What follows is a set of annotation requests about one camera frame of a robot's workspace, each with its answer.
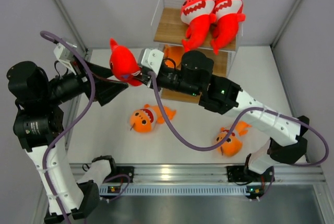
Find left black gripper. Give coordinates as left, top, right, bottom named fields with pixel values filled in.
left=41, top=52, right=127, bottom=106

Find red shark plush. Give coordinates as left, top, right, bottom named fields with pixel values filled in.
left=210, top=0, right=246, bottom=55
left=109, top=38, right=142, bottom=87
left=181, top=0, right=216, bottom=52

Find orange shark plush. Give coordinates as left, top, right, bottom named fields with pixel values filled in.
left=163, top=45, right=184, bottom=68
left=217, top=121, right=252, bottom=157
left=129, top=104, right=165, bottom=133

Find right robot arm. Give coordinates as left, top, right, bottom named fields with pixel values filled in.
left=138, top=48, right=309, bottom=181

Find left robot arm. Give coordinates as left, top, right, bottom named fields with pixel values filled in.
left=7, top=61, right=127, bottom=223

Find orange shark plush on shelf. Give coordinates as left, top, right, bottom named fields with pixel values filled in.
left=163, top=45, right=184, bottom=68

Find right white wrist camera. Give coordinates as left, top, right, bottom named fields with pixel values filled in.
left=137, top=48, right=164, bottom=76

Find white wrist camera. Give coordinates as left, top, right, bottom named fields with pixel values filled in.
left=53, top=42, right=75, bottom=72
left=137, top=48, right=164, bottom=76

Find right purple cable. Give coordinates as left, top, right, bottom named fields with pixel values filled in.
left=148, top=71, right=330, bottom=201

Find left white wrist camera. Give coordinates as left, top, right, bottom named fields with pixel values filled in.
left=53, top=42, right=75, bottom=72

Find white wire wooden shelf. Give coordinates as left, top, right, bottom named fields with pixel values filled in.
left=151, top=0, right=244, bottom=107

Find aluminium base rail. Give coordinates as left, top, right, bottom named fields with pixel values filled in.
left=70, top=163, right=326, bottom=185

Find grey slotted cable duct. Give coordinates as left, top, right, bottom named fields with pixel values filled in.
left=100, top=184, right=263, bottom=197

